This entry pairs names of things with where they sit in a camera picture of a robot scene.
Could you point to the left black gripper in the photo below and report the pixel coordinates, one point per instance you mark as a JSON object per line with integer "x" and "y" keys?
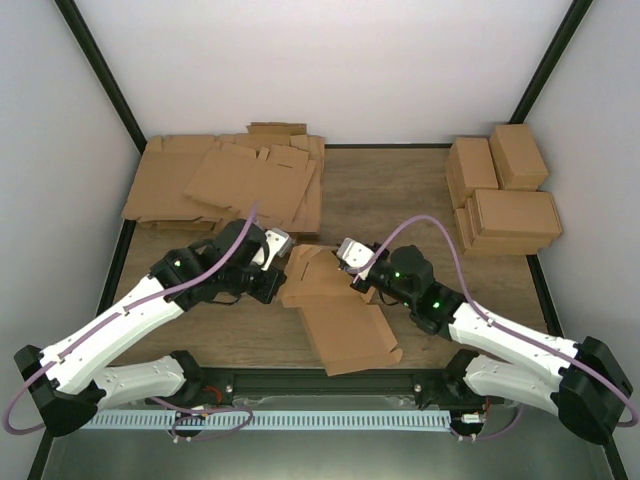
{"x": 276, "y": 278}

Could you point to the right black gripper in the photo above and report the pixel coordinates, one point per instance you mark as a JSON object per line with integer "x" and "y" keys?
{"x": 359, "y": 286}

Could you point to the cardboard box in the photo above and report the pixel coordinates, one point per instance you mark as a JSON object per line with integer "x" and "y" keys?
{"x": 347, "y": 332}

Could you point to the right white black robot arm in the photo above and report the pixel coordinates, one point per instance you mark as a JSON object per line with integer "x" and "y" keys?
{"x": 581, "y": 383}

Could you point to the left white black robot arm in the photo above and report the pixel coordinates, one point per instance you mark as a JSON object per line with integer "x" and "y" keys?
{"x": 73, "y": 379}

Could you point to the folded box front bottom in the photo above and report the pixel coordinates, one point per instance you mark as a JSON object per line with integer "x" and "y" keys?
{"x": 493, "y": 246}

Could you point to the folded box front top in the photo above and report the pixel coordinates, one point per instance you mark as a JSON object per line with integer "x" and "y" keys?
{"x": 515, "y": 214}

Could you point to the folded box back middle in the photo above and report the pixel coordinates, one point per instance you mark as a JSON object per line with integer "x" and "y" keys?
{"x": 469, "y": 166}

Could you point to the folded box back right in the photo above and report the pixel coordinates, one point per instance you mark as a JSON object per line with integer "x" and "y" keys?
{"x": 517, "y": 160}

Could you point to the stack of flat cardboard sheets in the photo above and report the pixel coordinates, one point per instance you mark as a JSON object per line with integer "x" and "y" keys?
{"x": 202, "y": 182}

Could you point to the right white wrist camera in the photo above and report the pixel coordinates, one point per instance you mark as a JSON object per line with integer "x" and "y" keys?
{"x": 354, "y": 256}

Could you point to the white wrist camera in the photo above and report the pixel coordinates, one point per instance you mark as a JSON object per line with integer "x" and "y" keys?
{"x": 354, "y": 256}
{"x": 275, "y": 243}

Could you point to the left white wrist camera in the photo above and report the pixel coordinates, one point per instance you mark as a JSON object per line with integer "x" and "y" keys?
{"x": 275, "y": 243}

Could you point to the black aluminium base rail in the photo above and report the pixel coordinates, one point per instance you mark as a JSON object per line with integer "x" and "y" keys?
{"x": 425, "y": 387}

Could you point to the light blue slotted cable duct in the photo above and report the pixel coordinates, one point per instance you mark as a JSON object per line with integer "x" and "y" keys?
{"x": 401, "y": 420}

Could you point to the left black frame post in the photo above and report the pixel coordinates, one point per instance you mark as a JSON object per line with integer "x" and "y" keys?
{"x": 82, "y": 34}

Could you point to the black frame post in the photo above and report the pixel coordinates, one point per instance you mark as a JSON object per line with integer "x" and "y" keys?
{"x": 569, "y": 25}
{"x": 82, "y": 34}

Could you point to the right black frame post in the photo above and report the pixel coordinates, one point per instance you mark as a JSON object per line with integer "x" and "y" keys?
{"x": 569, "y": 25}

